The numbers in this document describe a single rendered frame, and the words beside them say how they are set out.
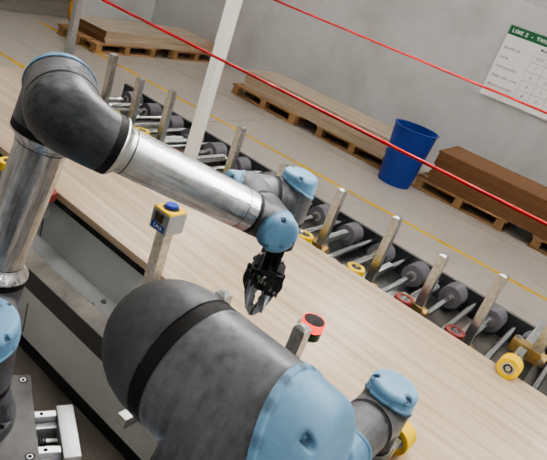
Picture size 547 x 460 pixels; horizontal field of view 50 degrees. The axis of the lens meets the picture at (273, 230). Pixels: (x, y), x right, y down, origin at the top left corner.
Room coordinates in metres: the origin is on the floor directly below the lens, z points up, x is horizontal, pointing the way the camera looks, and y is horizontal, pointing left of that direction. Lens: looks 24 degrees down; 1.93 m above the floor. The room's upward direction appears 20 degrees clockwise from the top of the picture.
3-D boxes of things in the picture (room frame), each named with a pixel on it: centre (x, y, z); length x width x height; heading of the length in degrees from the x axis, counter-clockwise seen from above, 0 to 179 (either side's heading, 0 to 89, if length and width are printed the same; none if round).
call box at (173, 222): (1.50, 0.29, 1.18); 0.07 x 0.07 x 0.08; 60
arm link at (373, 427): (0.64, -0.18, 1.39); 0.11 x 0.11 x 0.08; 60
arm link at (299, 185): (1.14, -0.01, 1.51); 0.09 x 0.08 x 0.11; 119
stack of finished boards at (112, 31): (9.23, 2.85, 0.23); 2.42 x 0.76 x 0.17; 154
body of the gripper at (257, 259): (1.14, -0.02, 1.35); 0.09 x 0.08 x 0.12; 2
